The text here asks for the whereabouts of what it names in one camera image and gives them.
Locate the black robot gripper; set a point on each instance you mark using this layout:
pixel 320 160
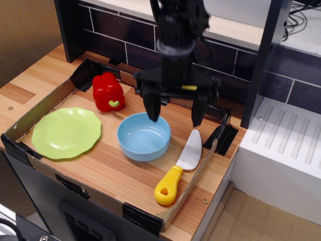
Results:
pixel 176 69

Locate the light blue plastic bowl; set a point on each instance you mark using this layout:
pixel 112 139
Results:
pixel 142 139

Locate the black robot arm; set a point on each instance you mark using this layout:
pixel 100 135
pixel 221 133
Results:
pixel 179 24

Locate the light green plastic plate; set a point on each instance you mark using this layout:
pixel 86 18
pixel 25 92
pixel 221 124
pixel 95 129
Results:
pixel 66 133

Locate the yellow toy bell pepper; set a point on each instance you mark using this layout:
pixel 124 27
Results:
pixel 189 87

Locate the red toy bell pepper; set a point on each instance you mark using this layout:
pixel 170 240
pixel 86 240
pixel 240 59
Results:
pixel 107 92

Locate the cardboard tray border with tape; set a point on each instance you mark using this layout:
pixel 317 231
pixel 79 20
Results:
pixel 104 173

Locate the white toy sink drainboard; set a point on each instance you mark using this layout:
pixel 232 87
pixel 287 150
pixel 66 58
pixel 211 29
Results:
pixel 278 160

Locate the black toy oven front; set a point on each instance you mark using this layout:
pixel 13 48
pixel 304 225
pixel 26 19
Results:
pixel 70 216

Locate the toy knife yellow handle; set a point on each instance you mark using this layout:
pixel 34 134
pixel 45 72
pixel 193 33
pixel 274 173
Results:
pixel 166 190

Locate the dark grey vertical post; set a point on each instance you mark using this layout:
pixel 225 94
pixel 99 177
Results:
pixel 271 38

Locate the dark left vertical post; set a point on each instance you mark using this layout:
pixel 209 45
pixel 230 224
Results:
pixel 70 23

